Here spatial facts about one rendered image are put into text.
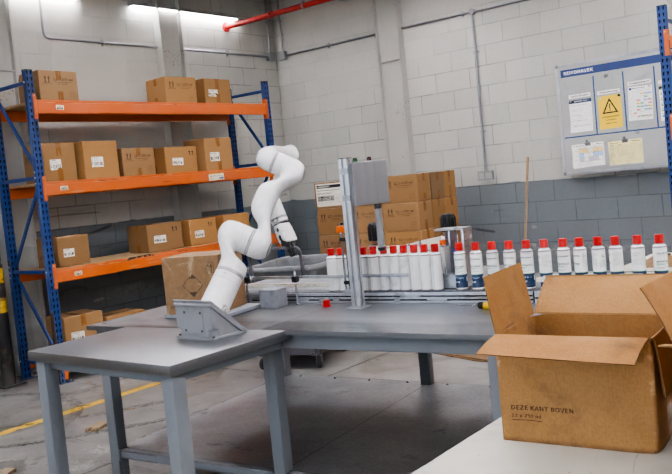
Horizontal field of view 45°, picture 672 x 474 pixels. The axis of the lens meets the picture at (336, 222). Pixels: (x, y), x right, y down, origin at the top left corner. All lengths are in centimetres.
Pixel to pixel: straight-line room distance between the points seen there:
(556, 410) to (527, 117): 642
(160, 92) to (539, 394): 630
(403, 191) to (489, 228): 154
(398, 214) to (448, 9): 248
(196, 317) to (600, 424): 184
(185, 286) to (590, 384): 239
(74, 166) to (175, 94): 129
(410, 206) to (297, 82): 318
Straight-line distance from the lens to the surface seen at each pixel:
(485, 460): 183
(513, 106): 823
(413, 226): 712
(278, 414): 342
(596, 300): 211
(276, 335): 322
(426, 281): 359
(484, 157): 833
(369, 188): 356
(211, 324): 320
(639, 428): 184
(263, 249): 340
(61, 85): 707
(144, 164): 749
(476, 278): 349
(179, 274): 385
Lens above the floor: 141
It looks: 3 degrees down
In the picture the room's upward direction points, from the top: 6 degrees counter-clockwise
